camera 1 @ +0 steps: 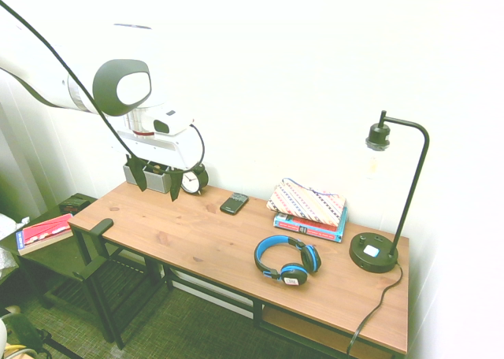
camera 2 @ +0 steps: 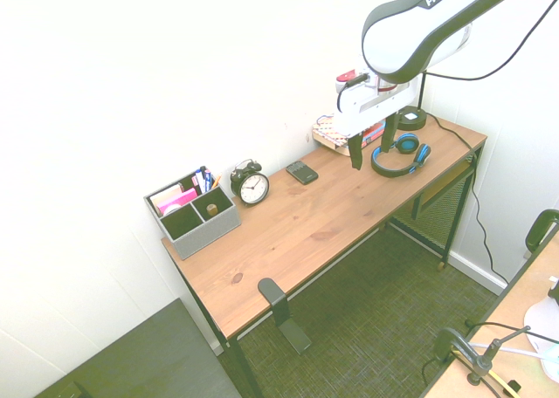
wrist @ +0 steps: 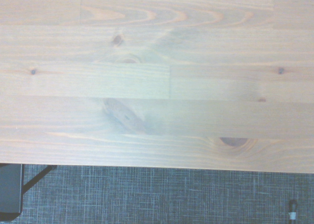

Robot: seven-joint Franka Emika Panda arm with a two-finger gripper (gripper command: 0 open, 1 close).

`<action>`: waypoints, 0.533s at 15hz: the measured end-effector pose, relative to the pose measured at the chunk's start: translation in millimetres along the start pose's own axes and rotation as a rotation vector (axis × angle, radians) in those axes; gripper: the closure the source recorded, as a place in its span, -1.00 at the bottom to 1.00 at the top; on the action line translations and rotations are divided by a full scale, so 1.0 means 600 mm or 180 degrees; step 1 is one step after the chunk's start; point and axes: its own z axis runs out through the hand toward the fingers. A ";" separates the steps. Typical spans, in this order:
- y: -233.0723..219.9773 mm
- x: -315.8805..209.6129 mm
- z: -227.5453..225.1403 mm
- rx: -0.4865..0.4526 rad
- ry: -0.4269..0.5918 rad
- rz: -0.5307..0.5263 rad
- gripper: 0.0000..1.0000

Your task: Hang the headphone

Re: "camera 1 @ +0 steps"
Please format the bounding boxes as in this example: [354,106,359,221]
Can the grey fabric organizer box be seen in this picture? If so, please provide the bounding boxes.
[122,160,175,195]

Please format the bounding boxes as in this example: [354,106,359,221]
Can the black metal desk frame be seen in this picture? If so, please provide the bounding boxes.
[72,220,406,359]

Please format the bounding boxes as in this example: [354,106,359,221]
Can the white crumpled plastic bag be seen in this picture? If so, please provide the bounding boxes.
[0,212,32,240]

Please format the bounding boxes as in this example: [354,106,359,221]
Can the dark side table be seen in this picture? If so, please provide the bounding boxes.
[0,193,171,350]

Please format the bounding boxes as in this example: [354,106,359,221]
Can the red book with blue spine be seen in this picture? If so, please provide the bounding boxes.
[15,213,76,257]

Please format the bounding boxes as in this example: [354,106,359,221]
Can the blue black headphones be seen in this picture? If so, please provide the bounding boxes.
[254,235,322,287]

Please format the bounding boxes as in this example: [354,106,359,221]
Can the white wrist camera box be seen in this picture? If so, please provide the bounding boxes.
[151,109,195,137]

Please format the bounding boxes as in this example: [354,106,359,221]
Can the black desk lamp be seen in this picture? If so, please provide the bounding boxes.
[349,109,431,275]

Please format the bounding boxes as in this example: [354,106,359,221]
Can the clear glass light bulb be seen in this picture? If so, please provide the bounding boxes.
[364,140,385,180]

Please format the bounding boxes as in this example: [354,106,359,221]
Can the black twin-bell alarm clock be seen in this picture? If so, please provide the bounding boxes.
[180,163,209,197]

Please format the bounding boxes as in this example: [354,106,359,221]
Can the black headphone hook clamp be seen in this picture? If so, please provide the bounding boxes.
[72,218,115,282]

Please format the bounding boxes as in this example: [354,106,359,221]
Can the black lamp power cable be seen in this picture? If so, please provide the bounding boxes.
[346,261,405,357]

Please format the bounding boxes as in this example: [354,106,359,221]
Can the dark stand base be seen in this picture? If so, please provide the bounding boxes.
[0,305,53,359]

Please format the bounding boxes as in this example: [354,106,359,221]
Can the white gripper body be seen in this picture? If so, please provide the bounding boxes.
[112,127,206,171]

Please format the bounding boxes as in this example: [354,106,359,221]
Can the red cover book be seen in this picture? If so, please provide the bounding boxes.
[273,212,342,236]

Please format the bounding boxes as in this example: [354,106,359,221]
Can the light blue book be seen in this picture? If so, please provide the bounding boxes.
[274,207,350,243]

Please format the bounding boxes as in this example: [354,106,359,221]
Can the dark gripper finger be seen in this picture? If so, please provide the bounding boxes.
[124,154,148,193]
[169,171,183,202]

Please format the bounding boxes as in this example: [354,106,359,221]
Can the black smartphone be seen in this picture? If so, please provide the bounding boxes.
[219,192,250,217]

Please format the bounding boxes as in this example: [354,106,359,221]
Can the wooden under-desk shelf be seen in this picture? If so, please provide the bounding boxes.
[261,305,395,359]

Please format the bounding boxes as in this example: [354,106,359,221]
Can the striped patterned fabric pouch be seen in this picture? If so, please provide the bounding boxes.
[266,177,347,228]

